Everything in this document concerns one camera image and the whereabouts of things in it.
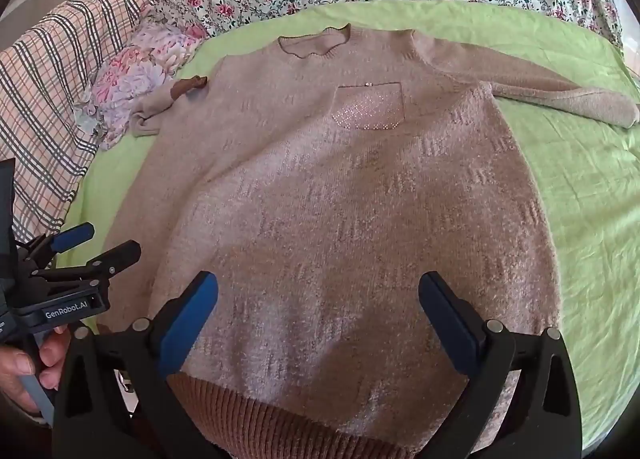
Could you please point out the pastel floral cloth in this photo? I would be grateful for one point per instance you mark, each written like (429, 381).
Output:
(135, 69)

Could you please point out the plaid blanket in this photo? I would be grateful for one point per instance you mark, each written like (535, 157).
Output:
(50, 79)

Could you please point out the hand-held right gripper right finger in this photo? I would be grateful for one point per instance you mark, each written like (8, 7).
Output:
(447, 316)

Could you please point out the person's left hand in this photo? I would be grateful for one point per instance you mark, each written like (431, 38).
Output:
(52, 359)

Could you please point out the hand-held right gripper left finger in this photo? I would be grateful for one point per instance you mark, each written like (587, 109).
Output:
(192, 311)

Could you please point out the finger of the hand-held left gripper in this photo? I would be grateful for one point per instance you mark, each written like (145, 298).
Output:
(75, 238)
(117, 256)

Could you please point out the green bed sheet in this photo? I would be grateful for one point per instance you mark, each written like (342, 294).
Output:
(575, 179)

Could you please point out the beige knit sweater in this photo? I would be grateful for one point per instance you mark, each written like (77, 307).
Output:
(325, 214)

